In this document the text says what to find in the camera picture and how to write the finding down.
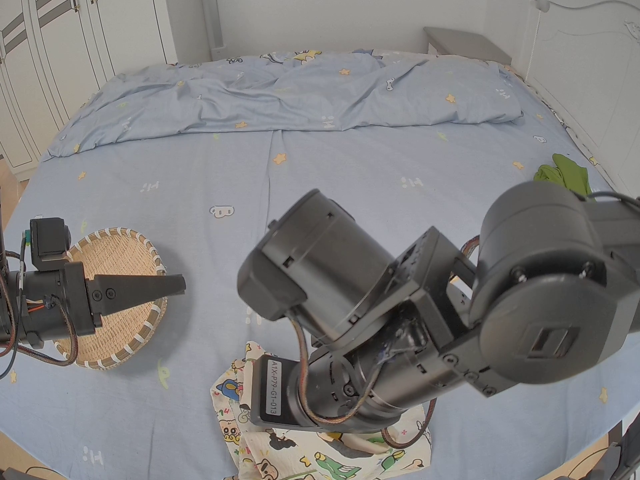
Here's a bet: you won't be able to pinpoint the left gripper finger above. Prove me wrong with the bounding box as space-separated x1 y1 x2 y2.
87 273 187 317

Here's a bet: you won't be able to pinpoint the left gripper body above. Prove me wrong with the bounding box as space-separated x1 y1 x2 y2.
21 261 102 344

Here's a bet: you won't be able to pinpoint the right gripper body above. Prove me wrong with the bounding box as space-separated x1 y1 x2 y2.
248 352 437 429

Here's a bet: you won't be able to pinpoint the white printed pyjama top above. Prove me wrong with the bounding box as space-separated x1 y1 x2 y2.
210 340 433 480

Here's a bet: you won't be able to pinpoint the round woven basket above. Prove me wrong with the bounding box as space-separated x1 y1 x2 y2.
52 227 168 370

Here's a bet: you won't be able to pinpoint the bed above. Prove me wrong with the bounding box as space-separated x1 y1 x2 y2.
0 0 640 480

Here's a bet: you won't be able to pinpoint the pale blue quilt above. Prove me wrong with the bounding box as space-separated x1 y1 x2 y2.
42 48 525 160

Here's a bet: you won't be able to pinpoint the white wardrobe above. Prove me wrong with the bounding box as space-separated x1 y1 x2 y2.
0 0 179 180

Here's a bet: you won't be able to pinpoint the white vertical pipe cover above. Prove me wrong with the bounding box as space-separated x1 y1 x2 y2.
197 0 224 62

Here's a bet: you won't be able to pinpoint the green shorts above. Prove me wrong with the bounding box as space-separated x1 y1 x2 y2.
532 153 593 197

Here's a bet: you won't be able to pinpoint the grey bedside table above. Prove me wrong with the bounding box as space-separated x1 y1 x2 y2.
423 26 513 65

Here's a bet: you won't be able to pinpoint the black cable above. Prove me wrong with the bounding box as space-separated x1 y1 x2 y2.
380 398 437 450
0 298 80 382

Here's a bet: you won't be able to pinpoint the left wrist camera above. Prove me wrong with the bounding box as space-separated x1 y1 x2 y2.
21 217 71 272

